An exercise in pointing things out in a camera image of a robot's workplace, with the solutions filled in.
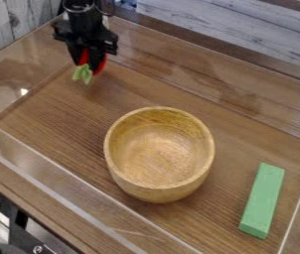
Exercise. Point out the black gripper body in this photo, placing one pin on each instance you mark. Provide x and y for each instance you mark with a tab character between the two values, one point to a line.
98	37

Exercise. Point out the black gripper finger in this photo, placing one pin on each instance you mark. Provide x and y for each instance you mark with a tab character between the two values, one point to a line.
96	58
75	48

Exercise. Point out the red plush strawberry toy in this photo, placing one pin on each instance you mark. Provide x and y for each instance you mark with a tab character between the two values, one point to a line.
83	71

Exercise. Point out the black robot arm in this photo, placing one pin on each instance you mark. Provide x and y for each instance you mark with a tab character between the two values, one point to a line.
84	14

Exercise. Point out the wooden bowl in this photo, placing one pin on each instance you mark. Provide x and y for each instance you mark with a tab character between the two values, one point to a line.
159	150

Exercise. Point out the green rectangular block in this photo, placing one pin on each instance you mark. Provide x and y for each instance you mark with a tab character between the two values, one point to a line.
261	202

